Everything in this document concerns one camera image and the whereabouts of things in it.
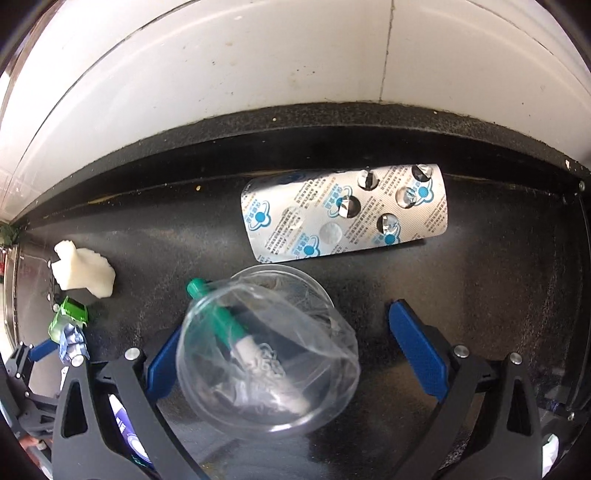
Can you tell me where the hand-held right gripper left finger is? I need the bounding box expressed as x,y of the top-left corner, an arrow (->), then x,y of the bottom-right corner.
52,328 -> 209,480

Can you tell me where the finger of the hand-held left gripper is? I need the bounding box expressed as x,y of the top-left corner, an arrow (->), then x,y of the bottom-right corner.
6,339 -> 54,385
13,391 -> 64,438

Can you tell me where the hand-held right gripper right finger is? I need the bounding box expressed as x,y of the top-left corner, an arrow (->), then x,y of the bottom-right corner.
388,299 -> 544,480

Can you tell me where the silver foil wrapper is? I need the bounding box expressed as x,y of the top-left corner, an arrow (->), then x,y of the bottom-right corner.
57,322 -> 89,366

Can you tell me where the green plastic piece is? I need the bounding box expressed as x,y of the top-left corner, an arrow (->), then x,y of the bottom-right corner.
48,296 -> 91,342

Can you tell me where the green and white marker pen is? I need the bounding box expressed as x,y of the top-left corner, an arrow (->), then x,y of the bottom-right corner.
187,278 -> 311,412

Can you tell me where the clear plastic cup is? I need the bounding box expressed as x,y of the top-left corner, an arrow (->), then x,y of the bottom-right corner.
175,264 -> 361,435

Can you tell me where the silver pill blister pack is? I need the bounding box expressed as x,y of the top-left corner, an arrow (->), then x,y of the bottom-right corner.
240,162 -> 450,265

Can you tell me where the stainless steel sink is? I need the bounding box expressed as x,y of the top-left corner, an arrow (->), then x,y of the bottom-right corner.
7,244 -> 64,348

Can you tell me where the blue and white printed wrapper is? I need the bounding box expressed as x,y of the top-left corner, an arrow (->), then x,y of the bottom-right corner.
108,393 -> 155,468

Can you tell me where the white foam piece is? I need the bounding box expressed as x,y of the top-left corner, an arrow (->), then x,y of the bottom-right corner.
51,240 -> 116,300

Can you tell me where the white crumpled paper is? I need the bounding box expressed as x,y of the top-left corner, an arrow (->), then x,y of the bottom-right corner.
539,434 -> 563,480

